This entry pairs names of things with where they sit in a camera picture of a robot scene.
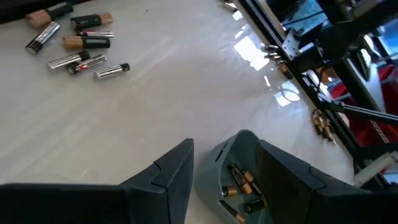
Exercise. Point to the blue-grey plastic bin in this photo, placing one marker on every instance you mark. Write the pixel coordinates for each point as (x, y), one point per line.
(206, 174)

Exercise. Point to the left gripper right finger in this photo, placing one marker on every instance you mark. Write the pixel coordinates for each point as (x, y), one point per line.
(326, 205)

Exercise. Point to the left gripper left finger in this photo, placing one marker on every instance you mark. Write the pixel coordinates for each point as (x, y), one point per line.
(93, 205)

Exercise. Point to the black aluminium table frame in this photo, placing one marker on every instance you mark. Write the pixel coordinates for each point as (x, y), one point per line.
(9, 11)

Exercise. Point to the silver battery with red print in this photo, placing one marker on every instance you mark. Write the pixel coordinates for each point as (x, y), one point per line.
(94, 33)
(87, 63)

